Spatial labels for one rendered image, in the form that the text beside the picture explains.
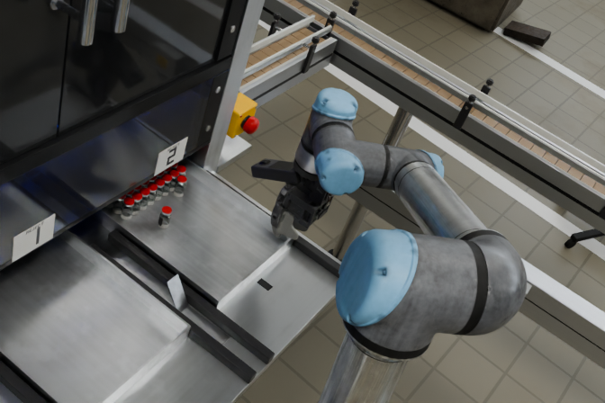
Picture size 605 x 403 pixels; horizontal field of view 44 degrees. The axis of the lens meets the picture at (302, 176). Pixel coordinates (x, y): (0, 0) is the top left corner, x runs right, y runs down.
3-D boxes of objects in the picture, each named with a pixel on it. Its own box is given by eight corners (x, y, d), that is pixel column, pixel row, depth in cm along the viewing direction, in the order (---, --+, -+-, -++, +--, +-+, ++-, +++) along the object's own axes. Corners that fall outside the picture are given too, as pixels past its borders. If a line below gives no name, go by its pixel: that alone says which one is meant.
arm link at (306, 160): (293, 142, 135) (316, 125, 141) (285, 161, 138) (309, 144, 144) (326, 165, 133) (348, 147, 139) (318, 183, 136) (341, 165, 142)
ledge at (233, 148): (171, 141, 178) (173, 135, 177) (206, 120, 188) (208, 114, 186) (217, 173, 174) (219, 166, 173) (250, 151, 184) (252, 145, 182)
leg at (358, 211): (316, 266, 272) (391, 98, 224) (329, 255, 279) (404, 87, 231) (336, 281, 270) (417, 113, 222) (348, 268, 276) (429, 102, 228)
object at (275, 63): (184, 158, 177) (196, 105, 168) (135, 124, 182) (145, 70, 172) (332, 67, 227) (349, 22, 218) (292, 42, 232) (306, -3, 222)
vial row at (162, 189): (118, 216, 152) (121, 200, 150) (176, 179, 166) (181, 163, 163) (126, 222, 152) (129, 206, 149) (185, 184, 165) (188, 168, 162)
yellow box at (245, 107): (207, 122, 171) (214, 97, 166) (227, 111, 176) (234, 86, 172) (233, 140, 169) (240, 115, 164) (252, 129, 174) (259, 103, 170)
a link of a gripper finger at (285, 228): (287, 257, 150) (300, 225, 144) (264, 240, 152) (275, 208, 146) (296, 249, 152) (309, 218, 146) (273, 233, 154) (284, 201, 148)
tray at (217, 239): (85, 212, 151) (87, 200, 149) (172, 160, 170) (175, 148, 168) (214, 313, 142) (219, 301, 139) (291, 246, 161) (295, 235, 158)
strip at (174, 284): (161, 301, 140) (166, 282, 136) (171, 293, 142) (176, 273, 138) (220, 347, 136) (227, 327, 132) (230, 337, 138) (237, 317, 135)
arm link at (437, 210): (582, 281, 89) (437, 136, 133) (498, 270, 86) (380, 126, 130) (547, 362, 93) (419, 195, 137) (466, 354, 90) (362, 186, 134)
